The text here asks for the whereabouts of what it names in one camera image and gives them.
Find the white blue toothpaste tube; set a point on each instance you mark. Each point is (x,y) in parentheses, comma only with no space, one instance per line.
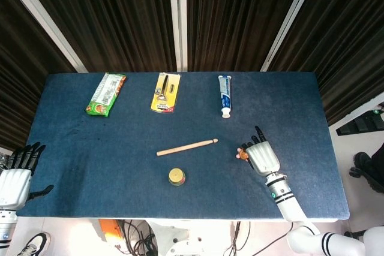
(225,95)

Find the green snack packet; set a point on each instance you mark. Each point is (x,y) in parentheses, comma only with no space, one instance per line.
(105,94)

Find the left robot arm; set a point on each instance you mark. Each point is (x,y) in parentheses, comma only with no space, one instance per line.
(5,229)

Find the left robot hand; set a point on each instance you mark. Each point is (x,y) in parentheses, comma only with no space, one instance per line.
(15,175)

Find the black shoe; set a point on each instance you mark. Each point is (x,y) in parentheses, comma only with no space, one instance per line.
(364,172)

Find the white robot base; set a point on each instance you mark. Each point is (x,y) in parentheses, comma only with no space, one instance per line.
(183,238)

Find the black stand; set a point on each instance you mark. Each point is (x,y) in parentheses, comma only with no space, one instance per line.
(360,124)

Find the razor in yellow blister pack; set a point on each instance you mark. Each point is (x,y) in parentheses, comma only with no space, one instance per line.
(165,94)

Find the orange machine part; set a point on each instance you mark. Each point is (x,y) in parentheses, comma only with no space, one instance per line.
(109,230)

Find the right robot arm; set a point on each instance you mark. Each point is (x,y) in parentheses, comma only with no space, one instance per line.
(288,199)

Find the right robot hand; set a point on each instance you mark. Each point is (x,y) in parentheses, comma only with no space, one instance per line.
(264,157)

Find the wooden drumstick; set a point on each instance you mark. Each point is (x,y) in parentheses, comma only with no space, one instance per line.
(186,147)

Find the blue table cloth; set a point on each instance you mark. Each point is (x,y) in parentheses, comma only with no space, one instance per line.
(180,202)

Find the dark brown curtain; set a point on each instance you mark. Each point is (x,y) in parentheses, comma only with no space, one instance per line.
(120,19)

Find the small orange object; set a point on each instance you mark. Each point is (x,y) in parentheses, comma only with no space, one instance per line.
(242,155)

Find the white sneaker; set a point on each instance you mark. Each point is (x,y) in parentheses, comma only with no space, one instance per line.
(35,244)

